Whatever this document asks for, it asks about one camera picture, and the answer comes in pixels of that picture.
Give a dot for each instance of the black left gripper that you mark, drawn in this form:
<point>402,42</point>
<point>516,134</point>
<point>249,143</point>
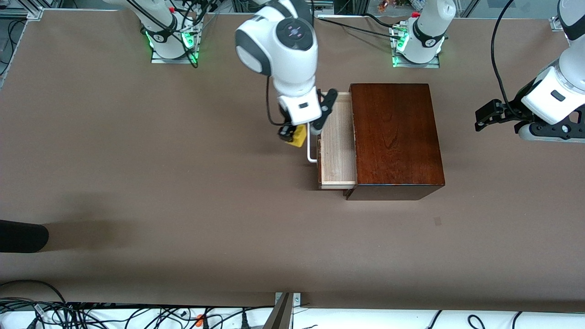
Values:
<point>511,111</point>

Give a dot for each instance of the yellow cube block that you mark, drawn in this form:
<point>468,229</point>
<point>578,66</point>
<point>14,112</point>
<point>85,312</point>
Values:
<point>298,137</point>

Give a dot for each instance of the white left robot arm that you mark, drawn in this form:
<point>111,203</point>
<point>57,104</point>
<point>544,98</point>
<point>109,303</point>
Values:
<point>429,27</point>

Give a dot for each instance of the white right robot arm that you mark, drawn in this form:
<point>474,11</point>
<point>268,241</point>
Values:
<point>283,45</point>

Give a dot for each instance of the dark brown wooden cabinet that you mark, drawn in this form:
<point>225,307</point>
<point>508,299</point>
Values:
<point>397,137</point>

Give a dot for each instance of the aluminium corner profile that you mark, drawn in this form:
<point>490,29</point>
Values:
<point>34,13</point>
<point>554,23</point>

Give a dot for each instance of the grey box with ports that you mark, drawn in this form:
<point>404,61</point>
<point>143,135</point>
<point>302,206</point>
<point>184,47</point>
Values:
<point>324,7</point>

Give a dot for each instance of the black cylindrical object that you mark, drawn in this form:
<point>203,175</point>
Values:
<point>23,236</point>

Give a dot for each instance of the small metal clamp bracket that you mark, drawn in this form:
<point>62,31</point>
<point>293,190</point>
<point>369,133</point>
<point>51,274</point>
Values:
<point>297,299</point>

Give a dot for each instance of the dark grey stand post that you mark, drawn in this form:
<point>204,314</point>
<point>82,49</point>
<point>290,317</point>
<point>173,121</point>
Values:
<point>281,315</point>

